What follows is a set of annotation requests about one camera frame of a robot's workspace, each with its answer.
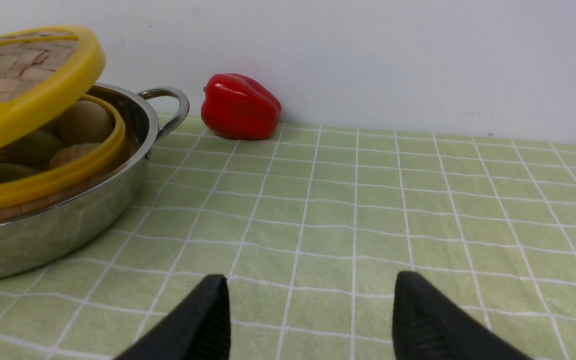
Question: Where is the white round bun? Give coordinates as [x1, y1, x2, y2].
[57, 100, 115, 145]

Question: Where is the yellow-rimmed woven steamer lid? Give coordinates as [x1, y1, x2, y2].
[0, 25, 106, 148]

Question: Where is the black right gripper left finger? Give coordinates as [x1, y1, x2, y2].
[116, 274, 232, 360]

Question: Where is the green checkered tablecloth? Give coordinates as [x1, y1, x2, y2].
[0, 119, 576, 360]

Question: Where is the white crescent dumpling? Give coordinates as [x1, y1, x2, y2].
[48, 143, 101, 170]

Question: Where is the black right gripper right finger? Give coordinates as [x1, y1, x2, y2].
[391, 271, 530, 360]

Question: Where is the yellow-green round bun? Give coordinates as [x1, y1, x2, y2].
[5, 129, 66, 167]

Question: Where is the yellow-rimmed bamboo steamer basket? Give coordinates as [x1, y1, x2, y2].
[0, 95, 127, 223]

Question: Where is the stainless steel two-handled pot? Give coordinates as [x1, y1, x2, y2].
[0, 83, 190, 279]

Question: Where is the red bell pepper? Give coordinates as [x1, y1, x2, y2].
[200, 73, 282, 141]

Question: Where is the green dumpling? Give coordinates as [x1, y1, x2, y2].
[0, 162, 37, 184]

